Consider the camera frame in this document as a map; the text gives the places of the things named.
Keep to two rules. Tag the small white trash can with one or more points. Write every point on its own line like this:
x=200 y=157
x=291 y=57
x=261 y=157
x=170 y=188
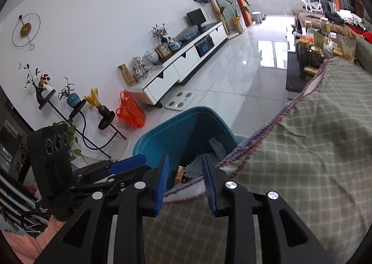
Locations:
x=257 y=17

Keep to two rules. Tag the person's left hand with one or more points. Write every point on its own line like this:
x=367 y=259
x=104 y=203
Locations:
x=44 y=238

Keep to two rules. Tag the round gold wall clock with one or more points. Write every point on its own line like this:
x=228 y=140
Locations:
x=25 y=31

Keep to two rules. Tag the white black tv cabinet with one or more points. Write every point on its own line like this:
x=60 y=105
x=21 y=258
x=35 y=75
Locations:
x=180 y=67

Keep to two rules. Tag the orange plastic bag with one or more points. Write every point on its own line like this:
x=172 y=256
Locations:
x=130 y=112

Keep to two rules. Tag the pile of clothes on sofa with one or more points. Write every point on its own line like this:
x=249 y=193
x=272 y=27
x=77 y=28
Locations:
x=347 y=21

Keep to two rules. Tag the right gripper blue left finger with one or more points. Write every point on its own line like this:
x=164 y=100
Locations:
x=160 y=183

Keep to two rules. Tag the teal plastic trash bin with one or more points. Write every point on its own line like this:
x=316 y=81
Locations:
x=185 y=136

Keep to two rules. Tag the cluttered coffee table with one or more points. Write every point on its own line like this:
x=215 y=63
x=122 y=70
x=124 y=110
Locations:
x=315 y=38

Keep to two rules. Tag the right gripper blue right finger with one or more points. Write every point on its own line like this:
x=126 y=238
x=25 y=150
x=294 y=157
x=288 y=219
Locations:
x=209 y=184

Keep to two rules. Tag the potted tall green plant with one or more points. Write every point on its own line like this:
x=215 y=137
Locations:
x=234 y=10

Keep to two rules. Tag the white office chair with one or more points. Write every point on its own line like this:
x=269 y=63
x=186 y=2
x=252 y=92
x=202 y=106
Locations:
x=314 y=6

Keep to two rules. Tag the green and brown sectional sofa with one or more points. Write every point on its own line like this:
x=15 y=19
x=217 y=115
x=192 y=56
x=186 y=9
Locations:
x=364 y=53

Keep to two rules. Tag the white plastic bag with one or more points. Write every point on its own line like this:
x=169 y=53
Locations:
x=218 y=148

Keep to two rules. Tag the small black monitor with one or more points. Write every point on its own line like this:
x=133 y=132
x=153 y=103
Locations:
x=197 y=18

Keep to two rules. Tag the gold foil wrapper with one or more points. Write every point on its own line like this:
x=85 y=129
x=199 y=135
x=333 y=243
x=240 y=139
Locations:
x=179 y=175

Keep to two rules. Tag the white foam wrap sheet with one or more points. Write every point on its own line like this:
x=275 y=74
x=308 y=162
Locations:
x=194 y=169

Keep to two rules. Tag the white bathroom scale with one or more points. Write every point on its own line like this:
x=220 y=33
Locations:
x=180 y=100

